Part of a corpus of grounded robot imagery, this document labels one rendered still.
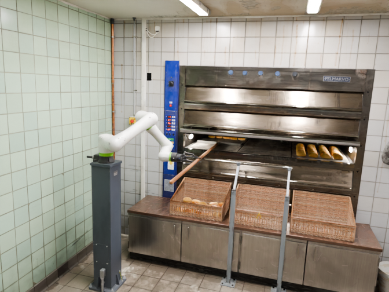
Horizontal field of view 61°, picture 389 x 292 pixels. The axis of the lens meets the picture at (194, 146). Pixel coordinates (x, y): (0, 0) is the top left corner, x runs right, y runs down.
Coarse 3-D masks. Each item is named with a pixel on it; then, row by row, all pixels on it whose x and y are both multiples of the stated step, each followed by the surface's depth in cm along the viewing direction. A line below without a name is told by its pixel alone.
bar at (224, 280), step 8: (208, 160) 332; (216, 160) 329; (224, 160) 327; (280, 168) 313; (288, 168) 309; (288, 176) 307; (288, 184) 302; (232, 192) 306; (288, 192) 297; (232, 200) 308; (288, 200) 293; (232, 208) 309; (232, 216) 310; (232, 224) 312; (232, 232) 313; (232, 240) 314; (232, 248) 318; (280, 248) 302; (280, 256) 303; (280, 264) 305; (280, 272) 306; (224, 280) 327; (232, 280) 327; (280, 280) 307; (272, 288) 317; (280, 288) 309
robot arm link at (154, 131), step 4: (152, 128) 313; (156, 128) 316; (148, 132) 316; (152, 132) 315; (156, 132) 317; (160, 132) 322; (156, 136) 319; (160, 136) 321; (164, 136) 326; (156, 140) 324; (160, 140) 323; (164, 140) 325; (168, 140) 330; (160, 144) 327; (164, 144) 326; (168, 144) 328; (172, 144) 332; (168, 148) 327; (172, 148) 333
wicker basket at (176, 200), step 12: (192, 180) 376; (204, 180) 372; (180, 192) 367; (192, 192) 375; (204, 192) 371; (216, 192) 368; (228, 192) 350; (180, 204) 335; (192, 204) 331; (228, 204) 359; (192, 216) 334; (204, 216) 330; (216, 216) 326
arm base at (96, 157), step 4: (88, 156) 295; (92, 156) 293; (96, 156) 291; (100, 156) 288; (104, 156) 287; (108, 156) 288; (112, 156) 291; (96, 160) 291; (100, 160) 287; (104, 160) 286; (108, 160) 288; (112, 160) 290
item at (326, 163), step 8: (192, 152) 375; (200, 152) 372; (216, 152) 367; (224, 152) 364; (232, 152) 364; (280, 160) 348; (288, 160) 346; (296, 160) 344; (304, 160) 341; (312, 160) 339; (320, 160) 339
